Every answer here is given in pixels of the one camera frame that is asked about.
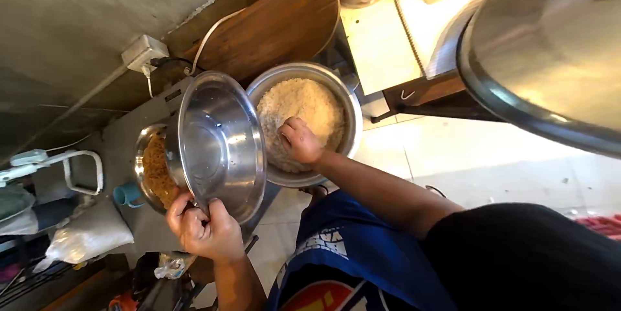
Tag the person's left hand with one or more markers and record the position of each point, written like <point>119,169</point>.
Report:
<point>221,238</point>

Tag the person's right hand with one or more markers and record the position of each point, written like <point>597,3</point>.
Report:
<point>306,146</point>

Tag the person's left fingers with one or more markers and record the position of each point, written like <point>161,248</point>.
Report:
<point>182,210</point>

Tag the person's right fingers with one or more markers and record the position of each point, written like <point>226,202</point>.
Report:
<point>288,131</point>

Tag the person's left thumb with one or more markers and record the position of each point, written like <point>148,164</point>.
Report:
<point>219,209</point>

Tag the person's right forearm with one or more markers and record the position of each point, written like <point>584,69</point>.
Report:
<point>383,189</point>

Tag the person's left forearm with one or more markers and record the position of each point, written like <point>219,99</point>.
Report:
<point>237,284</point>

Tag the pale crumbly grain mass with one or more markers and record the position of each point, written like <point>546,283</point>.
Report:
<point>305,100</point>

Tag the orange brown shredded food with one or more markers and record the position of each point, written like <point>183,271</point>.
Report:
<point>156,168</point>

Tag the light blue plastic mug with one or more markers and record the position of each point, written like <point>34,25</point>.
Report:
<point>127,195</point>

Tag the clear knotted plastic bag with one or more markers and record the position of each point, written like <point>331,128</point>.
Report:
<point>171,268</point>

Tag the large round metal pot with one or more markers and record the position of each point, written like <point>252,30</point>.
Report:
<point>354,122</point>

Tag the shallow stainless steel bowl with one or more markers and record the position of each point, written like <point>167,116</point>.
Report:
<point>139,156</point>

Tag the person's legs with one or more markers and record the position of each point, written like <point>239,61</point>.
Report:
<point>316,196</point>

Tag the white plastic bag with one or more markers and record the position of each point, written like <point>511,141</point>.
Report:
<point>97,231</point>

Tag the grey table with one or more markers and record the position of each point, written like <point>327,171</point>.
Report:
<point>119,146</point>

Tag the brown wooden board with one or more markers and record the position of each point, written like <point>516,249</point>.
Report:
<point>281,20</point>

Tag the white tubular desk lamp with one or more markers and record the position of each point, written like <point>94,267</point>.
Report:
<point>82,153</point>

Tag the wooden table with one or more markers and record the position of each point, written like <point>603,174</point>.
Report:
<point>371,49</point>

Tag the white power socket box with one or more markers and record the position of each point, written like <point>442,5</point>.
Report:
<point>144,50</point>

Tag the green plastic bag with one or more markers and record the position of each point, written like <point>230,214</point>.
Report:
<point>13,203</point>

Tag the spiral notebook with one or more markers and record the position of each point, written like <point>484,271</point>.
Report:
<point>429,25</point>

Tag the person's body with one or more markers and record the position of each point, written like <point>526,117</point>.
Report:
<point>509,257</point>

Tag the large round metal lid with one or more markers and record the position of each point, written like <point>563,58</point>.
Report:
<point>558,59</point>

